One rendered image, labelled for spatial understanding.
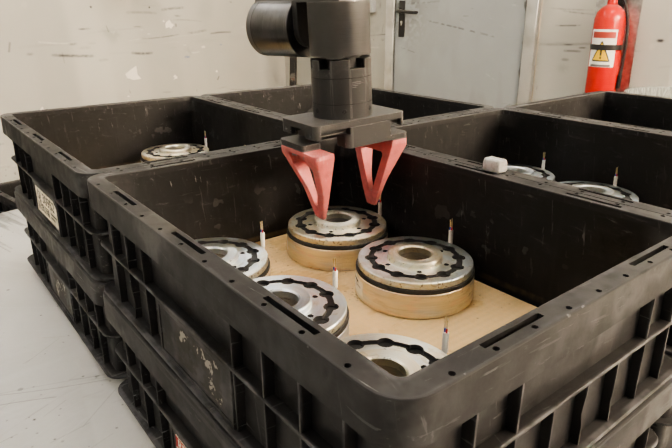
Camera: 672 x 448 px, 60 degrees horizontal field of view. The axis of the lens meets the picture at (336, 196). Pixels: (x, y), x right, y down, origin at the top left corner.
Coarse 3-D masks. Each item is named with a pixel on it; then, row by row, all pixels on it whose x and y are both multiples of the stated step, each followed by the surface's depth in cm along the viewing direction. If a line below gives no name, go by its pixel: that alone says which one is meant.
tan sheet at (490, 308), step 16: (272, 240) 63; (272, 256) 59; (288, 256) 59; (272, 272) 55; (288, 272) 55; (304, 272) 55; (320, 272) 55; (352, 272) 55; (352, 288) 52; (480, 288) 52; (352, 304) 49; (480, 304) 49; (496, 304) 49; (512, 304) 49; (528, 304) 49; (352, 320) 47; (368, 320) 47; (384, 320) 47; (400, 320) 47; (416, 320) 47; (432, 320) 47; (464, 320) 47; (480, 320) 47; (496, 320) 47; (512, 320) 47; (416, 336) 45; (432, 336) 45; (464, 336) 45; (480, 336) 45; (448, 352) 42
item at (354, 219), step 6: (330, 210) 61; (336, 210) 61; (342, 210) 61; (330, 216) 61; (336, 216) 61; (342, 216) 61; (348, 216) 60; (354, 216) 59; (318, 222) 58; (324, 222) 58; (330, 222) 58; (342, 222) 58; (348, 222) 58; (354, 222) 58; (360, 222) 59; (324, 228) 57; (330, 228) 57; (336, 228) 57; (342, 228) 57; (348, 228) 57
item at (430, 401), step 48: (96, 192) 48; (528, 192) 48; (144, 240) 40; (192, 240) 37; (192, 288) 35; (240, 288) 31; (576, 288) 31; (624, 288) 31; (288, 336) 27; (528, 336) 26; (576, 336) 29; (336, 384) 24; (384, 384) 23; (432, 384) 23; (480, 384) 24; (384, 432) 23; (432, 432) 23
